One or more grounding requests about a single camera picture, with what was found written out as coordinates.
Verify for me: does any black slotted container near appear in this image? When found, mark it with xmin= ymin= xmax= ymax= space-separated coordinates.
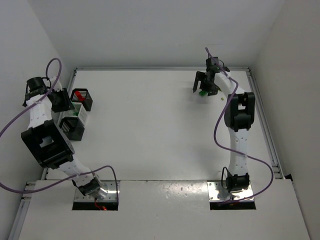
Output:
xmin=59 ymin=117 xmax=85 ymax=141

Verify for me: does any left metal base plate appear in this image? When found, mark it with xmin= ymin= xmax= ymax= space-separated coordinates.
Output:
xmin=73 ymin=180 xmax=120 ymax=203

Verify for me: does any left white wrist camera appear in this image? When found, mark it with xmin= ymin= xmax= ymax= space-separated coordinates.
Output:
xmin=49 ymin=76 xmax=63 ymax=92

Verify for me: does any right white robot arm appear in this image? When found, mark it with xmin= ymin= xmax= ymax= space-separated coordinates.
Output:
xmin=192 ymin=56 xmax=256 ymax=193

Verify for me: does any black slotted container far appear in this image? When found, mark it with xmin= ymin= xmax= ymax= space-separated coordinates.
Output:
xmin=70 ymin=88 xmax=94 ymax=112

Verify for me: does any dark green lego plate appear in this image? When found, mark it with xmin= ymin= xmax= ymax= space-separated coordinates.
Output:
xmin=199 ymin=91 xmax=208 ymax=97

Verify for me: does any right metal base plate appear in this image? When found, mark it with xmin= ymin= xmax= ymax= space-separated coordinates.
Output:
xmin=207 ymin=181 xmax=254 ymax=203

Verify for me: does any metal base plate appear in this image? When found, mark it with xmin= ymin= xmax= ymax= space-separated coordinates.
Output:
xmin=207 ymin=181 xmax=254 ymax=203
xmin=73 ymin=180 xmax=120 ymax=203

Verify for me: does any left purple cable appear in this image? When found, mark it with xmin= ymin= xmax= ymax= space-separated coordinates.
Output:
xmin=0 ymin=57 xmax=119 ymax=202

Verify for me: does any white slotted container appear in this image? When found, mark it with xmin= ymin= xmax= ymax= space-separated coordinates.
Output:
xmin=62 ymin=102 xmax=88 ymax=125

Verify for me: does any black slotted container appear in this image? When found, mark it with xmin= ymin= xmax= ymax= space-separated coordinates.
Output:
xmin=59 ymin=117 xmax=85 ymax=141
xmin=70 ymin=88 xmax=94 ymax=112

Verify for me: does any purple cable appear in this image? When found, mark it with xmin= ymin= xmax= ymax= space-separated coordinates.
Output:
xmin=204 ymin=46 xmax=274 ymax=203
xmin=0 ymin=57 xmax=119 ymax=202

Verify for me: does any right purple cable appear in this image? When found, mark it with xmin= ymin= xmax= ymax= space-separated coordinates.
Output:
xmin=204 ymin=46 xmax=274 ymax=203

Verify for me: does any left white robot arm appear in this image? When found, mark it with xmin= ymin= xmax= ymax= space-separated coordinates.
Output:
xmin=21 ymin=76 xmax=102 ymax=198

